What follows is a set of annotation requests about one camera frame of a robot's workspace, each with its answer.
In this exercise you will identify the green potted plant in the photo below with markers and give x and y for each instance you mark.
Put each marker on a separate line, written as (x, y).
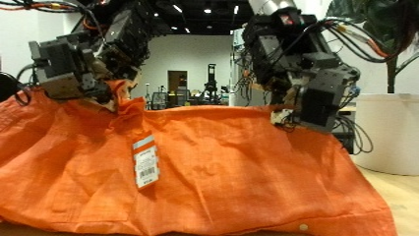
(390, 75)

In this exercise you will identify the large white plant pot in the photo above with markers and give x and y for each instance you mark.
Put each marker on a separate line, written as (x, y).
(393, 131)

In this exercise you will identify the white barcode price tag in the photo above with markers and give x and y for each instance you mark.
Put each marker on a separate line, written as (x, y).
(147, 164)

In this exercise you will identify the black camera tripod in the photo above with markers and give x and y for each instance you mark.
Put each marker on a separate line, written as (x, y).
(211, 85)

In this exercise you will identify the brown door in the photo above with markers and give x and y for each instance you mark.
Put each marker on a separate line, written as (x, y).
(177, 82)

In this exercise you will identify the orange button-up shirt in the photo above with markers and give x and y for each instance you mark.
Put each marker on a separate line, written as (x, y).
(240, 170)

